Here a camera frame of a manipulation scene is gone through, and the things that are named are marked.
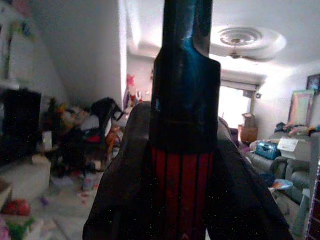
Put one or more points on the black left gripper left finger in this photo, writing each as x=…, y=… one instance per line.
x=125, y=175

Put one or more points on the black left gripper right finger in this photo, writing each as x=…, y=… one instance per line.
x=240, y=195

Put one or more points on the colourful round plate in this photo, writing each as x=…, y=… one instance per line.
x=282, y=185

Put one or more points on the grey sofa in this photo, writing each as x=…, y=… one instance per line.
x=287, y=172

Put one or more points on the blue plastic box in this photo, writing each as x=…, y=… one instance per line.
x=267, y=150

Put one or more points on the brown cardboard box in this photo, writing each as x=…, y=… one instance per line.
x=248, y=130

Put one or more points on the black chair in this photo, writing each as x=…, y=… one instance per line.
x=105, y=112

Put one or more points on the white paper box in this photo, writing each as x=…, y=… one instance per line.
x=291, y=146

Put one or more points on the pink star decoration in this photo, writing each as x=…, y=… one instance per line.
x=130, y=81

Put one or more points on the pastel framed canvas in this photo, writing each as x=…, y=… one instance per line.
x=301, y=107

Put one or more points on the red round toy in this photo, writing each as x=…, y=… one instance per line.
x=17, y=207

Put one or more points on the black television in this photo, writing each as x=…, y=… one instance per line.
x=18, y=125

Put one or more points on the brown ceiling fan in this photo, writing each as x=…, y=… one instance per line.
x=236, y=54

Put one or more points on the white round ceiling medallion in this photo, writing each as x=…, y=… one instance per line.
x=265, y=42

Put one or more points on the dark wall picture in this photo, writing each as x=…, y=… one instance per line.
x=313, y=82

